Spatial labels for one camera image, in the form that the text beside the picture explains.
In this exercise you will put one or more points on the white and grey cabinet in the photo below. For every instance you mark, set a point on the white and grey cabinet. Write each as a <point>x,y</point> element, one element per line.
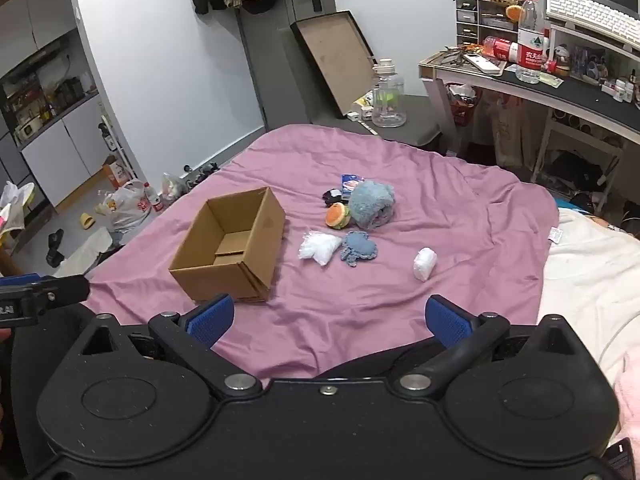
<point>60,150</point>

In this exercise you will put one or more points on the beige tote bag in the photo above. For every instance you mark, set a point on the beige tote bag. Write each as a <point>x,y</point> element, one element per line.
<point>510,130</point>

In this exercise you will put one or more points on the clear plastic jar white lid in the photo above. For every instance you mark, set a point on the clear plastic jar white lid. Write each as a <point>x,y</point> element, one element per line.
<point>389,97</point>

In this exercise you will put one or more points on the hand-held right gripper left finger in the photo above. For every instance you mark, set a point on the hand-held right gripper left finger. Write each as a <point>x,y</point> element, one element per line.
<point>212,317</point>

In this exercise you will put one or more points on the white plastic bag with print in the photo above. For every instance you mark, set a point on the white plastic bag with print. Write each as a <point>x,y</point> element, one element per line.
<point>127,207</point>

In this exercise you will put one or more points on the white wrapped packet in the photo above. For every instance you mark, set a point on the white wrapped packet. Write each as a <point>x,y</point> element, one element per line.
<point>425,264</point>

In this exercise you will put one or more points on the crumpled clear plastic bag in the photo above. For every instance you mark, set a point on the crumpled clear plastic bag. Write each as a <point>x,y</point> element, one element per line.
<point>317,249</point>

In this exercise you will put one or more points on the yellow slipper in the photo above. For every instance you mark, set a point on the yellow slipper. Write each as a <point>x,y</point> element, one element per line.
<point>88,221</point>

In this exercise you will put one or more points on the black top desk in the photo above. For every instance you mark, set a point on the black top desk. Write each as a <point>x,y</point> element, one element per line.
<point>580,92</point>

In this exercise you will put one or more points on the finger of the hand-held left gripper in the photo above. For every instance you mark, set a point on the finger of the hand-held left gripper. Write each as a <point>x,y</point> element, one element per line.
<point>62,290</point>

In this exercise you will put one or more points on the grey desktop drawer organizer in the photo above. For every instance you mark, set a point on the grey desktop drawer organizer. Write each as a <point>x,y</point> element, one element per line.
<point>475,20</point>

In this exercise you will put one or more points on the burger plush toy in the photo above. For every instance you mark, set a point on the burger plush toy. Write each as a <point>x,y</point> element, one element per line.
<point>337,217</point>

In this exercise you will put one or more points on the black framed brown board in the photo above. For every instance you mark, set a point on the black framed brown board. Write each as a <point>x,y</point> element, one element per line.
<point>335,60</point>

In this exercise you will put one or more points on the white blanket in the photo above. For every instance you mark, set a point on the white blanket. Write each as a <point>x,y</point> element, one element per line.
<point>590,270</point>

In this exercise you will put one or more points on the grey chair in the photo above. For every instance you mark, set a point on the grey chair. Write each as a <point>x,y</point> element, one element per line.
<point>410,120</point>

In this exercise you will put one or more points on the black shoes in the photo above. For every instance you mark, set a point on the black shoes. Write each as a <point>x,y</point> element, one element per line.
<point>55,247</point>

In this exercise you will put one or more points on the blue fluffy towel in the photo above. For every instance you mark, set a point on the blue fluffy towel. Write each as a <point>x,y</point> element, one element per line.
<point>372,205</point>

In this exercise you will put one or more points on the clear water bottle red label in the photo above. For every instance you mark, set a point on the clear water bottle red label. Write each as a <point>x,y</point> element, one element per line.
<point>531,40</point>

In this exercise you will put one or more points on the small black soft item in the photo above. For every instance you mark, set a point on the small black soft item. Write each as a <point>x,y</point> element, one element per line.
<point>331,196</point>

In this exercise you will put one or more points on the grey door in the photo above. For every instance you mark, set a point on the grey door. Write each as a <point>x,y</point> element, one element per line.
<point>280,70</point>

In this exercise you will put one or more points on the denim heart pouch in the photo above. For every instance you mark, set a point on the denim heart pouch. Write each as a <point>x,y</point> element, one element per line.
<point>357,249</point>

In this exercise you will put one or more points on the orange carton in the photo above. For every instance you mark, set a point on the orange carton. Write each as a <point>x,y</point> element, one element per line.
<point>117,172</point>

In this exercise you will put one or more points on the red basket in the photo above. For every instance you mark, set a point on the red basket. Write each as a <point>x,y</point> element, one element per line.
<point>462,105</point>

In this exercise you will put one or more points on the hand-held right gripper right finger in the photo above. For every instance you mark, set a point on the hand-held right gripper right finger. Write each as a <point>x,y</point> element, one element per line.
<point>447,322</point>

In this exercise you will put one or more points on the brown cardboard box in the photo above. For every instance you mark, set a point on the brown cardboard box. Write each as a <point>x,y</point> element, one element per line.
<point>250,240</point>

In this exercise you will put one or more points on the small white boxes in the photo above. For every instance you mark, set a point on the small white boxes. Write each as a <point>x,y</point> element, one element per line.
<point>361,110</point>

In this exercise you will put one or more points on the white keyboard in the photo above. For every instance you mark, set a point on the white keyboard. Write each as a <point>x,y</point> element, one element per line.
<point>590,12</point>

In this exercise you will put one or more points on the pink bed sheet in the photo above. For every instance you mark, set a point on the pink bed sheet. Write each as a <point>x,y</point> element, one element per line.
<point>450,200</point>

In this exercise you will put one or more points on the lying bottle red label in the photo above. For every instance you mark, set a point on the lying bottle red label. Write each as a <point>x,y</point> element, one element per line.
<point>500,49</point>

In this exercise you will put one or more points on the small printed tissue pack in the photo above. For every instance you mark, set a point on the small printed tissue pack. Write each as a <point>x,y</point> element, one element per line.
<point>351,182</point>

